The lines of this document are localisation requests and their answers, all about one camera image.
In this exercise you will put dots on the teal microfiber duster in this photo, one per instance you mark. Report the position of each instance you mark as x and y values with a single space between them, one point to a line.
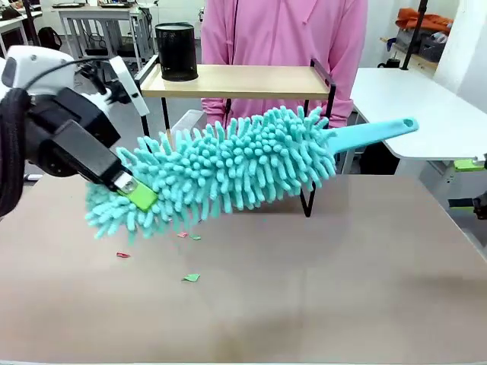
236 167

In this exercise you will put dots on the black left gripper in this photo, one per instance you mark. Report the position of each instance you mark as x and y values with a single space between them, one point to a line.
76 133

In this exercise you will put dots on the white floor power strip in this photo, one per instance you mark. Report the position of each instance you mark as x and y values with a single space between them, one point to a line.
30 177

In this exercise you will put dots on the black stand pole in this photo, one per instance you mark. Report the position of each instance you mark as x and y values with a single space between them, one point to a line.
32 23
414 34

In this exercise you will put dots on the black mesh pen cup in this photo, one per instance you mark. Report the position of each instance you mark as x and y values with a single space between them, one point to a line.
177 53

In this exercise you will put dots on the person's pink hoodie torso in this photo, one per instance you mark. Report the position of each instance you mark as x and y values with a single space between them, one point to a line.
281 34

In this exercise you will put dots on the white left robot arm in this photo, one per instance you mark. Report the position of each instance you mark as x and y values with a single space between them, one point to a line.
34 72

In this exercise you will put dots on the two-tier wood metal shelf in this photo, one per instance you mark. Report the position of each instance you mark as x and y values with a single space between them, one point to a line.
247 81

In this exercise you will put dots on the white box-shaped electronic device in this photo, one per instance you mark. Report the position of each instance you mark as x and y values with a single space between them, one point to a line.
190 118

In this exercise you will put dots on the green paper scrap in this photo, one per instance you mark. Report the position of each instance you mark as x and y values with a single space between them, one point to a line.
191 278
196 237

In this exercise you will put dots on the person's right forearm pink sleeve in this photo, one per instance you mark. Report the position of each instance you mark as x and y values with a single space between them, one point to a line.
215 108

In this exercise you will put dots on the large white table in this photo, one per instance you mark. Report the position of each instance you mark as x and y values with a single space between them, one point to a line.
418 99

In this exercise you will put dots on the orange cloth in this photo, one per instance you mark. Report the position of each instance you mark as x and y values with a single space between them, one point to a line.
422 19

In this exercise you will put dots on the person's left forearm pink sleeve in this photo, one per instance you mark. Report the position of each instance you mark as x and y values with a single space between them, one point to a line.
342 102

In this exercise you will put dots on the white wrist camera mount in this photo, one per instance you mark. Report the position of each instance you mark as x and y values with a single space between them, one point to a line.
129 83

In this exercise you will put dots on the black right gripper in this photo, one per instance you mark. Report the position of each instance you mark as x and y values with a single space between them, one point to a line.
481 205

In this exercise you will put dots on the black plastic crate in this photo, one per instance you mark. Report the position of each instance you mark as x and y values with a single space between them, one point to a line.
431 47

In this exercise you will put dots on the black backpack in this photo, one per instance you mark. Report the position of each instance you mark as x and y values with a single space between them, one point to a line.
49 38

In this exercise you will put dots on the grey-framed wooden-top desk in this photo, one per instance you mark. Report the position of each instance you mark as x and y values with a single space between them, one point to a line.
95 11

